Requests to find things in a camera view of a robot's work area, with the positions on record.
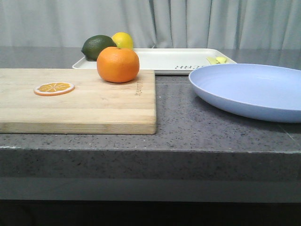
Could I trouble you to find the orange fruit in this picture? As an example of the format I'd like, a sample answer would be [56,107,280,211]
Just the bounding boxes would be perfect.
[96,47,140,83]

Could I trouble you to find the light blue plate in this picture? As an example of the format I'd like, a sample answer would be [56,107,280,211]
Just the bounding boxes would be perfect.
[189,64,301,123]

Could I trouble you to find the white rectangular tray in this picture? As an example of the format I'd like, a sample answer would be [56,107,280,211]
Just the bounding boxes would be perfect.
[72,48,238,75]

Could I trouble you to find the wooden cutting board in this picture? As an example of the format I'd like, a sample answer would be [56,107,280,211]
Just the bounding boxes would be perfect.
[0,68,157,135]

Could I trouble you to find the yellow lemon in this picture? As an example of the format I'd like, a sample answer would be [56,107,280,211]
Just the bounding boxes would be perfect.
[112,32,134,49]

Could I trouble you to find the yellow fruit slices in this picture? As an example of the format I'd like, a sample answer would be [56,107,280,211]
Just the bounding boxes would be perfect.
[206,56,227,65]

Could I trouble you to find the green lime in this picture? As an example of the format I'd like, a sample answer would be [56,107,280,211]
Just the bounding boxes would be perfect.
[81,35,117,61]

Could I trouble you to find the orange slice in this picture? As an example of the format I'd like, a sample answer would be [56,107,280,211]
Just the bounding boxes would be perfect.
[33,82,75,96]

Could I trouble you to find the grey curtain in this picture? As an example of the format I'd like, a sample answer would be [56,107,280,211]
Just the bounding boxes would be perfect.
[0,0,301,50]

